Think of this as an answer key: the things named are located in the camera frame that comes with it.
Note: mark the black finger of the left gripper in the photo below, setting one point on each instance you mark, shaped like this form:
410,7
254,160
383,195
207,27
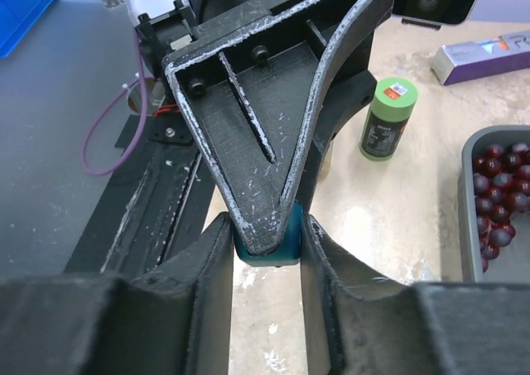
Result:
255,131
350,92

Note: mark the purple silver toothpaste box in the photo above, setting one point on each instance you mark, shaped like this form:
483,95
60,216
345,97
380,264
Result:
471,60

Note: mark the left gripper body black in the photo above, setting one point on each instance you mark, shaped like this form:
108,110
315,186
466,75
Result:
255,36

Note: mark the green pill bottle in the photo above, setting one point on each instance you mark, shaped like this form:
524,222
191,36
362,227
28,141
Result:
389,112

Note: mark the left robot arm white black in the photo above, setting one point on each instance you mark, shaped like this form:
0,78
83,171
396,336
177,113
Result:
250,79

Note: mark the dark grapes in tray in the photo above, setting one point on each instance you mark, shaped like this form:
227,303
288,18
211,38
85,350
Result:
501,189

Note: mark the blue plastic bin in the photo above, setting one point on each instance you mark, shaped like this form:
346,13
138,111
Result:
17,17

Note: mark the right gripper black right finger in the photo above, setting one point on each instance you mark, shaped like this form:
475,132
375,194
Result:
358,321

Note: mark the grey fruit tray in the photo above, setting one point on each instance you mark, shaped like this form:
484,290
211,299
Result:
512,266

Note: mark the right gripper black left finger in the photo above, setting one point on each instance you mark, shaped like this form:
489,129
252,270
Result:
174,319

